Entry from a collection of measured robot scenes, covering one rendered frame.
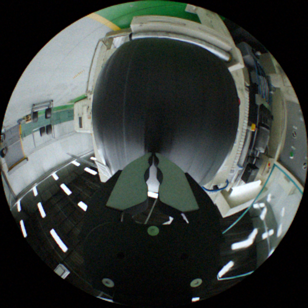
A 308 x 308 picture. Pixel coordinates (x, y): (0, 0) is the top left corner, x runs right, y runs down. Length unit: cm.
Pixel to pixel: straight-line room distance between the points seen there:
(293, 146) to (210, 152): 58
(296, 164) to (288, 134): 15
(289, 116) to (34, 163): 1217
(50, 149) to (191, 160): 1156
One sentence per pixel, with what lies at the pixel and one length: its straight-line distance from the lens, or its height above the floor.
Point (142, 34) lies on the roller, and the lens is 37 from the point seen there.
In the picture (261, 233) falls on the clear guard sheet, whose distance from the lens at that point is 78.
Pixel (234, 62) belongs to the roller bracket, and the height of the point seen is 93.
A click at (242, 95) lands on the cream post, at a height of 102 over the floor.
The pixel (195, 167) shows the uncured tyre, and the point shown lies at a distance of 17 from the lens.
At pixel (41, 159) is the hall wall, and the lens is 1154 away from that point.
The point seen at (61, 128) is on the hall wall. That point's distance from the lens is 1178.
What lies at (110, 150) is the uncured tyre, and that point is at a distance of 15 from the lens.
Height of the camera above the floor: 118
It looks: 24 degrees up
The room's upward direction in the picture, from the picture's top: 177 degrees counter-clockwise
